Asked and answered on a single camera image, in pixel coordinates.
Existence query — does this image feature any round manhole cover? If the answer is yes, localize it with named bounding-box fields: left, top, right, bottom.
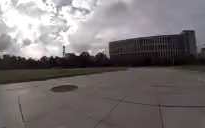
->
left=49, top=84, right=80, bottom=93

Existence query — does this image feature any row of dark trees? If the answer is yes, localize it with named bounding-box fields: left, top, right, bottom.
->
left=0, top=50, right=113, bottom=70

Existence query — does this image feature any grey concrete slab pavement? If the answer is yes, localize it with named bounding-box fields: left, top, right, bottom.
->
left=0, top=66, right=205, bottom=128

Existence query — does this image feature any grass field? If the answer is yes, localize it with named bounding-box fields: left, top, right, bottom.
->
left=0, top=67, right=128, bottom=86

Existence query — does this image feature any chimney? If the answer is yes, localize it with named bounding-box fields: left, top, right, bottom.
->
left=62, top=45, right=67, bottom=58

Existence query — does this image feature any long grey building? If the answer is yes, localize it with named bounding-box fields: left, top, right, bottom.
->
left=108, top=29, right=198, bottom=67

